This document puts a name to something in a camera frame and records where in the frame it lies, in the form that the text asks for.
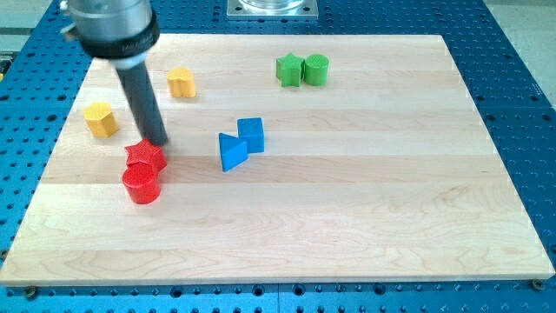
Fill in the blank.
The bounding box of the green cylinder block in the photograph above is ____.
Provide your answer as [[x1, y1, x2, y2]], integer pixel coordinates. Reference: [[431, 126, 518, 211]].
[[304, 54, 329, 86]]

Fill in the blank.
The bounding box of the yellow heart block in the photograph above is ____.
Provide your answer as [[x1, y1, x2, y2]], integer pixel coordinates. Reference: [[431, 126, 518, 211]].
[[166, 67, 196, 98]]

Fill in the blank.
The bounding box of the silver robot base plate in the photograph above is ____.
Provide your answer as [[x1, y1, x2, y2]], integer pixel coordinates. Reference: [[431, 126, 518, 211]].
[[226, 0, 319, 20]]

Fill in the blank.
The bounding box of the blue cube block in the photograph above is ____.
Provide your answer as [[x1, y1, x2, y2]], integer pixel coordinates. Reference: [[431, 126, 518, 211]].
[[237, 117, 265, 153]]

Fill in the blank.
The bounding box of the red cylinder block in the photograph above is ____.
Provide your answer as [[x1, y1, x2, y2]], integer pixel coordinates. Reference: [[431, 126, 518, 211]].
[[122, 163, 161, 204]]

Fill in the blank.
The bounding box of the yellow hexagon block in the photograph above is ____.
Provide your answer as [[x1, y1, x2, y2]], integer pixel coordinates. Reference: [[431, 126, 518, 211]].
[[83, 102, 119, 138]]

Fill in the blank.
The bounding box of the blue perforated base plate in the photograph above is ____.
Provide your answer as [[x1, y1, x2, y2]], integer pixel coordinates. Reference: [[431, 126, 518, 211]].
[[1, 1, 555, 312]]

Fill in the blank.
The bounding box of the light wooden board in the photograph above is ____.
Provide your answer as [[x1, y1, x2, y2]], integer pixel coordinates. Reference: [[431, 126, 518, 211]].
[[1, 34, 554, 286]]

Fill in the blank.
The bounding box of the red star block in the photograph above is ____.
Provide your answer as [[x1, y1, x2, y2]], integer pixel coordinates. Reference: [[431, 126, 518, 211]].
[[125, 139, 167, 173]]

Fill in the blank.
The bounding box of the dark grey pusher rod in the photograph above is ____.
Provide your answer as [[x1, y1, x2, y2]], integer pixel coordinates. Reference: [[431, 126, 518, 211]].
[[116, 62, 168, 146]]

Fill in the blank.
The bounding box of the green star block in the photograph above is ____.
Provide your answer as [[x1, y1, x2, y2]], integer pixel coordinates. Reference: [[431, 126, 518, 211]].
[[275, 53, 305, 87]]

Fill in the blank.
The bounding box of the blue triangle block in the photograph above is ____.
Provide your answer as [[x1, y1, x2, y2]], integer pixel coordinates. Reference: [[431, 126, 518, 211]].
[[218, 133, 248, 172]]

